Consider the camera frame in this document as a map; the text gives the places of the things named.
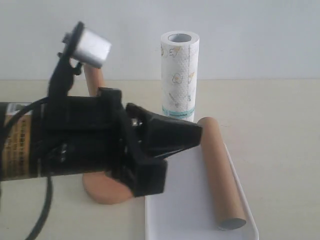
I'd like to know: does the printed white paper towel roll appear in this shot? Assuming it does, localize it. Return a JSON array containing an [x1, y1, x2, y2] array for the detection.
[[160, 31, 200, 122]]

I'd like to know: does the wooden paper towel holder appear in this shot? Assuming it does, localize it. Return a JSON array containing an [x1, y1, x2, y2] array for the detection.
[[82, 64, 134, 205]]

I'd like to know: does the brown cardboard tube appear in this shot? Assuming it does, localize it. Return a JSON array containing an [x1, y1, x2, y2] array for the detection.
[[198, 117, 247, 231]]

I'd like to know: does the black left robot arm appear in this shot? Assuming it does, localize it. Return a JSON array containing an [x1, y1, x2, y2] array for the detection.
[[0, 88, 202, 197]]

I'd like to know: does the white rectangular plastic tray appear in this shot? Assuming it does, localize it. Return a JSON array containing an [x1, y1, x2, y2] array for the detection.
[[145, 146, 259, 240]]

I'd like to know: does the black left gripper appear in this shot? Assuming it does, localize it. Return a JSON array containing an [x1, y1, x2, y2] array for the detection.
[[41, 87, 167, 197]]

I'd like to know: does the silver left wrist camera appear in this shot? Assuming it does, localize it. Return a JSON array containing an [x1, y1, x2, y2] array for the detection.
[[47, 21, 112, 99]]

